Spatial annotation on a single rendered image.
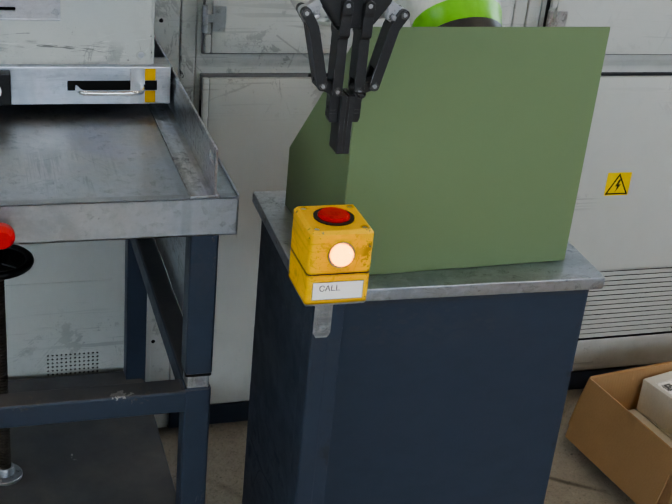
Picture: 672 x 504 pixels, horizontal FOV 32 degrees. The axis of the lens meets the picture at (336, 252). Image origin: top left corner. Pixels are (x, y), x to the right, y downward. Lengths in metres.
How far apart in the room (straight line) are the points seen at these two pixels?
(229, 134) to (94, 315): 0.47
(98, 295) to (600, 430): 1.09
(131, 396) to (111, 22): 0.56
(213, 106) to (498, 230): 0.77
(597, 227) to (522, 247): 0.98
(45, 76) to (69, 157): 0.18
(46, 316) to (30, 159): 0.76
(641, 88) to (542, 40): 1.02
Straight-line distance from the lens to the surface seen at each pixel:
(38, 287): 2.34
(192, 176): 1.60
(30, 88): 1.81
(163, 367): 2.48
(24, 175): 1.61
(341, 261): 1.36
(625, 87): 2.54
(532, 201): 1.65
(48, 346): 2.41
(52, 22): 1.79
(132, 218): 1.54
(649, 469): 2.45
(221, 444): 2.52
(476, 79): 1.54
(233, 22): 2.18
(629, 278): 2.77
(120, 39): 1.81
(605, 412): 2.54
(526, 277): 1.65
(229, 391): 2.52
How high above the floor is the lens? 1.47
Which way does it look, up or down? 26 degrees down
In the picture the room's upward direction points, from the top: 6 degrees clockwise
